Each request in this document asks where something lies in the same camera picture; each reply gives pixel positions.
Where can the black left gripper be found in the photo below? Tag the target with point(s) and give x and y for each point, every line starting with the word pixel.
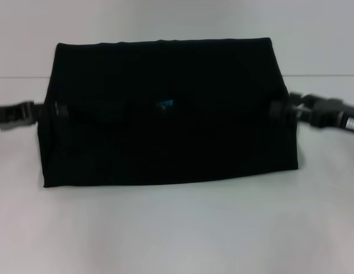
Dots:
pixel 14 115

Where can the black shirt with FREE print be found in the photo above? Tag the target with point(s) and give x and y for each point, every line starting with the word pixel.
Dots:
pixel 165 128

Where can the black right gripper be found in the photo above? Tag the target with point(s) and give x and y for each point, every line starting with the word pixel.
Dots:
pixel 325 112

